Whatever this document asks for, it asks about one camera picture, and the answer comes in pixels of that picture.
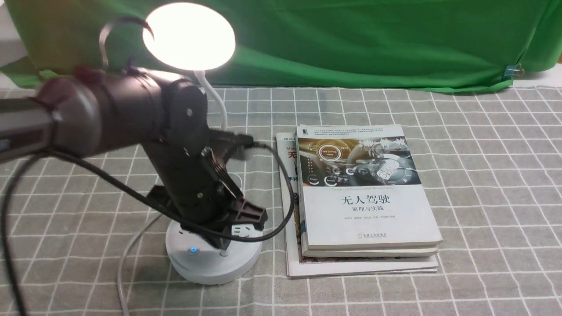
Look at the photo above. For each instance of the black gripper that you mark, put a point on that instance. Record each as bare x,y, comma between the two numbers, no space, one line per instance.
199,193

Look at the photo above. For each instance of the white desk lamp with sockets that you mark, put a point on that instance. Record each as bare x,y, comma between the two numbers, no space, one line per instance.
196,38

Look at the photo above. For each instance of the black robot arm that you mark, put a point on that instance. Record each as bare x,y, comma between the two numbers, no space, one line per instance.
94,112

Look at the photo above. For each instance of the bottom thin white magazine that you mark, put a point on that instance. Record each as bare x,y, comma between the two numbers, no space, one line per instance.
299,266

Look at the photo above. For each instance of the grey checkered tablecloth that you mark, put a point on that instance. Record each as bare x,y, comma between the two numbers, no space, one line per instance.
490,165

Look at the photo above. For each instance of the white self-driving book top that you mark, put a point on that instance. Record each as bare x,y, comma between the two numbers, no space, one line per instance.
345,156

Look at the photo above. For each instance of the green backdrop cloth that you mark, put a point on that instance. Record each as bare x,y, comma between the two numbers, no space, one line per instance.
446,46

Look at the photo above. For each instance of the blue binder clip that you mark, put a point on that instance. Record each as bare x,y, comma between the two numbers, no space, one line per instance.
513,71

